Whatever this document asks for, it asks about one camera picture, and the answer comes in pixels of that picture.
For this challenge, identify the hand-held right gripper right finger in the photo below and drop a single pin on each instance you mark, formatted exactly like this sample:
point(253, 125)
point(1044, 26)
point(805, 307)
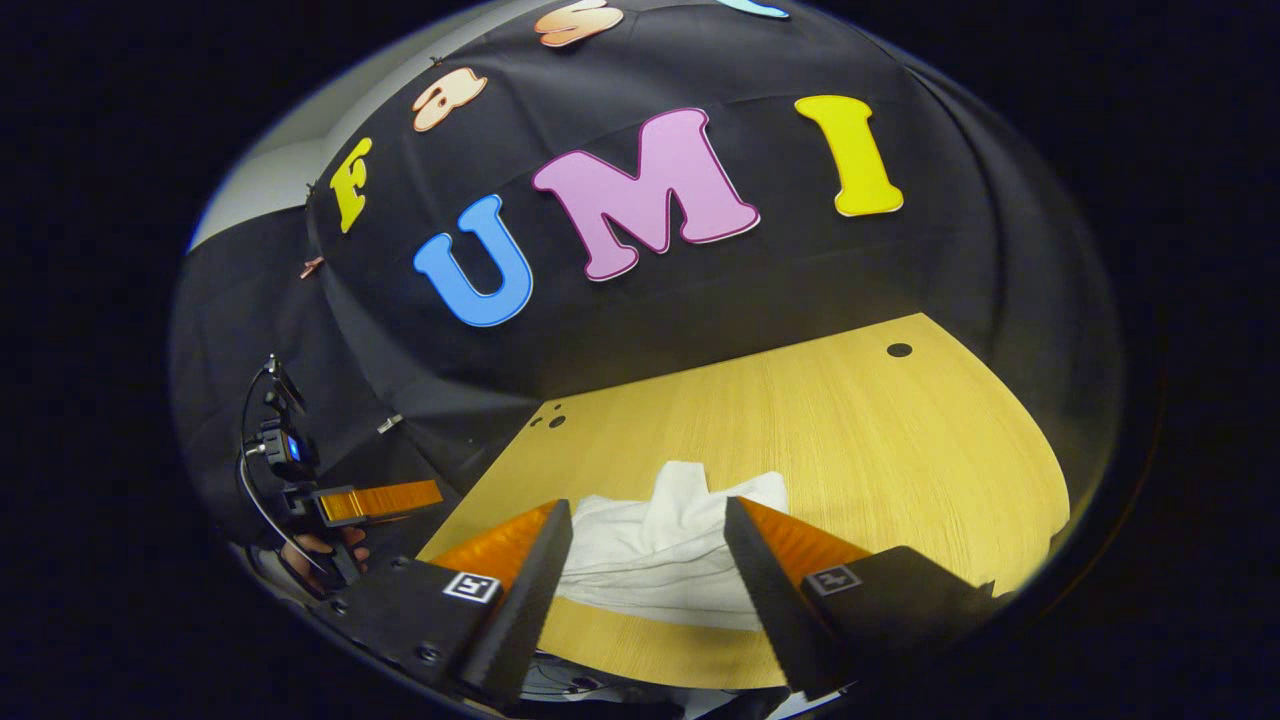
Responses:
point(775, 610)

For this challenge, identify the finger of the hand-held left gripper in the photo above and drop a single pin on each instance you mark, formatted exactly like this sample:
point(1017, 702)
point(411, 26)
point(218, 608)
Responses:
point(380, 502)

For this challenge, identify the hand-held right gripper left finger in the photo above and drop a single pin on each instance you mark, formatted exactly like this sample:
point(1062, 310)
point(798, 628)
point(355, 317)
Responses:
point(525, 610)

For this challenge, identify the white jeans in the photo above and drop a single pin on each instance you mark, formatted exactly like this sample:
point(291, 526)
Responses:
point(660, 560)

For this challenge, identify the silver metal clip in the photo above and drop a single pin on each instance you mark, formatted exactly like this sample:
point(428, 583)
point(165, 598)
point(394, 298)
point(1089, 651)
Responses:
point(390, 423)

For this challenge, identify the copper clip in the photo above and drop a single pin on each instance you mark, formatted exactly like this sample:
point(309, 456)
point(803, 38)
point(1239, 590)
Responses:
point(312, 267)

